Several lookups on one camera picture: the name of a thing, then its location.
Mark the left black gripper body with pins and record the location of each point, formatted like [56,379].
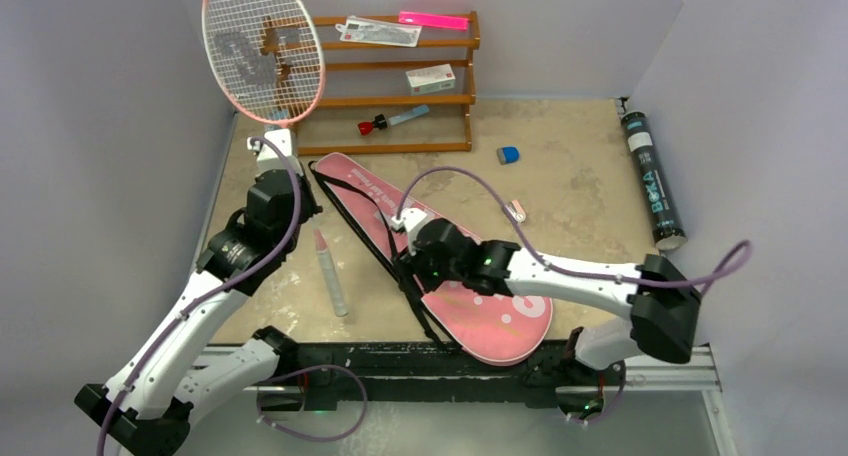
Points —
[307,203]

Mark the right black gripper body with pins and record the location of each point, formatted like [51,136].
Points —
[411,258]

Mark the pink racket cover bag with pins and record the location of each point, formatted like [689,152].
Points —
[496,330]

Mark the black shuttlecock tube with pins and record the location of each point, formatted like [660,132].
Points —
[666,225]

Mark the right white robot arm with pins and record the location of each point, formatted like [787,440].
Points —
[655,308]

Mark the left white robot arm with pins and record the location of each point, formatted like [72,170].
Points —
[150,405]

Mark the light blue packaged item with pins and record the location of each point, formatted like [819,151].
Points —
[278,116]

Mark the white pink small clip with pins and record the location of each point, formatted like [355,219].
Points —
[517,211]

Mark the blue grey eraser block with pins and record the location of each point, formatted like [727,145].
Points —
[507,155]

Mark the light blue glue stick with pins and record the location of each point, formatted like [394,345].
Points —
[408,115]

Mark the wooden three-tier shelf rack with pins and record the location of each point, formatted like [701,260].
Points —
[371,72]

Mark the white red small box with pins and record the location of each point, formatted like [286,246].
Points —
[431,79]

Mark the clear plastic blister package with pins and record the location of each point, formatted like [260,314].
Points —
[372,31]

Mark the pink flat ruler package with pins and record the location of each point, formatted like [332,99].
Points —
[432,20]

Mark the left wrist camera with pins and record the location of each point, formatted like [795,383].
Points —
[268,152]

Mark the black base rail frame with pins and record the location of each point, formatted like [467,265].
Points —
[422,372]

